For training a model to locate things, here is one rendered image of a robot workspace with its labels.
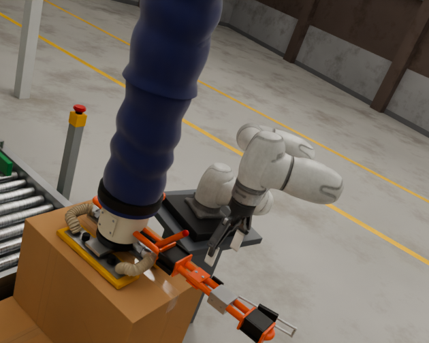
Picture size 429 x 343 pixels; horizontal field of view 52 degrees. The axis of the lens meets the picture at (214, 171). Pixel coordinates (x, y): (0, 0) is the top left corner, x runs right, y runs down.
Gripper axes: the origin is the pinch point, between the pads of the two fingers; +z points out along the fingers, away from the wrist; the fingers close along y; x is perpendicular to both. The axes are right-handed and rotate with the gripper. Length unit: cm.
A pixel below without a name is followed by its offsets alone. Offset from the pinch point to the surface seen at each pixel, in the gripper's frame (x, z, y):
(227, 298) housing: 7.8, 11.9, 0.9
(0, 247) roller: -99, 67, 10
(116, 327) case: -15.9, 34.3, 19.9
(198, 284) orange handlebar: -2.1, 13.1, 3.3
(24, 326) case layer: -54, 67, 24
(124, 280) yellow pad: -23.9, 24.9, 11.9
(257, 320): 19.2, 10.9, 0.9
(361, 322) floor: 38, 121, -197
